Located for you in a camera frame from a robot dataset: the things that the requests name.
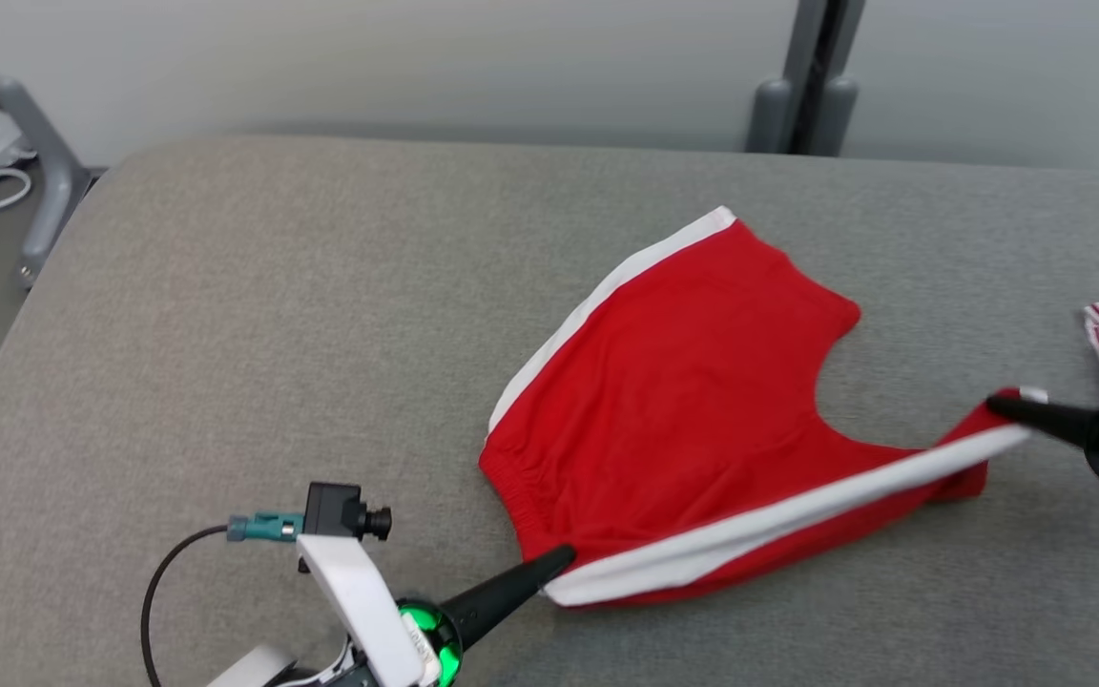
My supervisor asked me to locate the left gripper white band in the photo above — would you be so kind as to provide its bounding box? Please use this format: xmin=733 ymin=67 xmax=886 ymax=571
xmin=300 ymin=534 xmax=577 ymax=687

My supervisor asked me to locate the red shorts white side stripe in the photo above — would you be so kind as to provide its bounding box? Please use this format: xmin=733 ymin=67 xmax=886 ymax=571
xmin=478 ymin=205 xmax=1051 ymax=609

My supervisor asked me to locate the grey partition post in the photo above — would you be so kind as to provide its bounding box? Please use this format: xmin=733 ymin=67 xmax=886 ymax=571
xmin=745 ymin=0 xmax=867 ymax=156

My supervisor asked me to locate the grey metal frame leg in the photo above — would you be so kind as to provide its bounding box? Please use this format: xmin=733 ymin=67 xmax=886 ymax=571
xmin=0 ymin=0 xmax=94 ymax=289

